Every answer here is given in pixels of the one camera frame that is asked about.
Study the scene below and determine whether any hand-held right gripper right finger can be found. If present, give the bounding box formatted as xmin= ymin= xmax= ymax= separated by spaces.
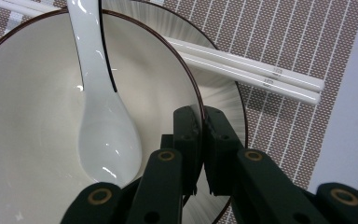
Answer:
xmin=201 ymin=105 xmax=245 ymax=197

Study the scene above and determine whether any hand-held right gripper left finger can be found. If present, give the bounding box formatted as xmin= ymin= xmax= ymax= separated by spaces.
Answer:
xmin=160 ymin=105 xmax=204 ymax=197

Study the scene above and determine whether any white black-rimmed plate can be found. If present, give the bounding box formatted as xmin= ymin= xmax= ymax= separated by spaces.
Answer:
xmin=101 ymin=0 xmax=249 ymax=224

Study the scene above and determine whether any slender white chopstick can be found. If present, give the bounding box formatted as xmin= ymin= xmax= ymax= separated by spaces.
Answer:
xmin=8 ymin=0 xmax=326 ymax=93
xmin=0 ymin=0 xmax=322 ymax=106

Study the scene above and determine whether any white ceramic spoon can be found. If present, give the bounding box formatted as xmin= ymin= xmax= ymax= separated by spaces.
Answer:
xmin=66 ymin=0 xmax=144 ymax=188

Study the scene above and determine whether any white black-rimmed bowl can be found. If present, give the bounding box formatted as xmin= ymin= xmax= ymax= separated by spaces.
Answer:
xmin=0 ymin=7 xmax=207 ymax=224

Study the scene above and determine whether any brown striped placemat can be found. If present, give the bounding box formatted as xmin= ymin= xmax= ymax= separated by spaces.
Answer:
xmin=0 ymin=0 xmax=358 ymax=224

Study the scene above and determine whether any pale blue table mat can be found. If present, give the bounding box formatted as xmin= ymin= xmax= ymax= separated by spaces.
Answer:
xmin=306 ymin=0 xmax=358 ymax=195

